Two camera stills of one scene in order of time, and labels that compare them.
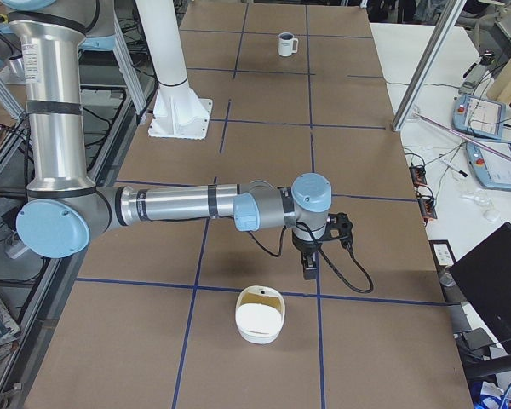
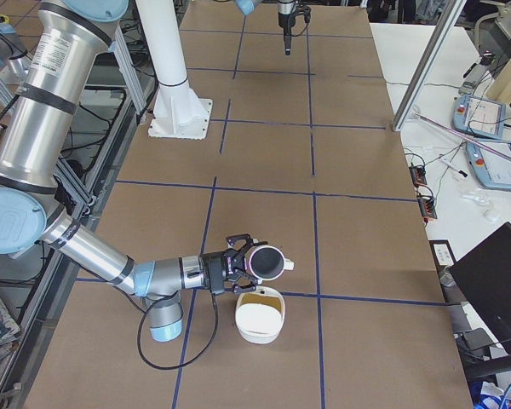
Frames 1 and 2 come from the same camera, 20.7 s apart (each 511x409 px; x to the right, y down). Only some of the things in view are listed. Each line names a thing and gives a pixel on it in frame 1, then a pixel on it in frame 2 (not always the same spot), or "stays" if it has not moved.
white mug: [287, 44] to [267, 262]
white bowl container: [260, 313] stays
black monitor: [494, 277] stays
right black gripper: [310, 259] to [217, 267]
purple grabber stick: [480, 143] stays
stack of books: [0, 329] stays
